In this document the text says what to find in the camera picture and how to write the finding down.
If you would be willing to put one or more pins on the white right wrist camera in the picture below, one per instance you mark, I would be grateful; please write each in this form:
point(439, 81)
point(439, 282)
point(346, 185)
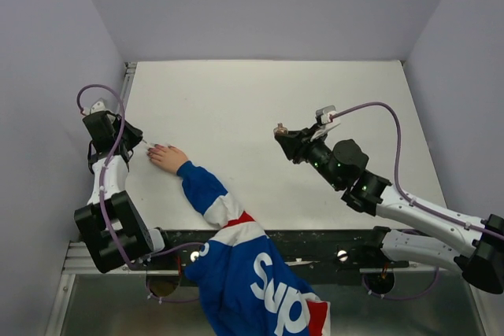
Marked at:
point(326, 120)

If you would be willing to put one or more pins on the blue white red sleeve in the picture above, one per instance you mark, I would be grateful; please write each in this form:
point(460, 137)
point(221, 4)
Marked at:
point(245, 287)

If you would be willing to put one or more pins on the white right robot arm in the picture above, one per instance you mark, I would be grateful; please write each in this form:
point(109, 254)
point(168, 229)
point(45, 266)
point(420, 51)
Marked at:
point(468, 245)

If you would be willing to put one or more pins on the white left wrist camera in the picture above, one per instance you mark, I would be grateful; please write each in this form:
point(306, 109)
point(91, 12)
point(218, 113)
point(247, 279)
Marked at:
point(98, 106)

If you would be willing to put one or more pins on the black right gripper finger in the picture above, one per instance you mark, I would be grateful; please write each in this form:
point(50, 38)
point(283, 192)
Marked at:
point(293, 149)
point(302, 135)

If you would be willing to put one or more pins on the mannequin hand painted nails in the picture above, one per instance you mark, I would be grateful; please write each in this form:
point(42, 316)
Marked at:
point(168, 158)

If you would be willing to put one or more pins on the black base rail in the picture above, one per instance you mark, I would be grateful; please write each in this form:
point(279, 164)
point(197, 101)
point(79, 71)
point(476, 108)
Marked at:
point(319, 257)

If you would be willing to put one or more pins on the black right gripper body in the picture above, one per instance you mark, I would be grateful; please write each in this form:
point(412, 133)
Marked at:
point(317, 153)

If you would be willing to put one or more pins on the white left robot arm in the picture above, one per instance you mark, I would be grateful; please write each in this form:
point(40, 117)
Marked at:
point(109, 224)

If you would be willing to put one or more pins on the glitter nail polish bottle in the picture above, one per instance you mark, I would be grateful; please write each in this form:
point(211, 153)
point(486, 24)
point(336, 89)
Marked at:
point(280, 129)

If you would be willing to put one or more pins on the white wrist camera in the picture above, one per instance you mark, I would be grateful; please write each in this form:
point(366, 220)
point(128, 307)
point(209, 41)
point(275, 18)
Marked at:
point(98, 106)
point(326, 120)

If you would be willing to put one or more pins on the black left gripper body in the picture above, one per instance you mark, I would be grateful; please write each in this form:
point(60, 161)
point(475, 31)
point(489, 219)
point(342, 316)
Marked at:
point(131, 137)

